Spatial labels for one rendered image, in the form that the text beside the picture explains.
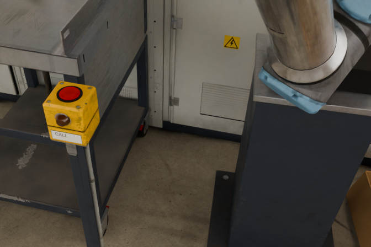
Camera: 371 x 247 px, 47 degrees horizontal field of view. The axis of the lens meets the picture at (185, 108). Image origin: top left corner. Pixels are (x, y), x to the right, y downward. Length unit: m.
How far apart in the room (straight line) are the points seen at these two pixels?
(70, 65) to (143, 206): 0.86
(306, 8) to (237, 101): 1.27
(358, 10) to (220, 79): 0.99
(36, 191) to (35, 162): 0.14
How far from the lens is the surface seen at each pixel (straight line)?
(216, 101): 1.88
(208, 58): 1.74
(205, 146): 1.99
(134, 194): 1.81
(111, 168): 1.68
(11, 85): 2.24
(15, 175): 1.73
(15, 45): 1.14
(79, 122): 0.84
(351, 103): 1.16
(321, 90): 0.88
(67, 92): 0.85
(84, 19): 1.14
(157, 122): 2.05
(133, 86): 1.95
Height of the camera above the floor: 1.43
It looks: 41 degrees down
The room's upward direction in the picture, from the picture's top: 3 degrees clockwise
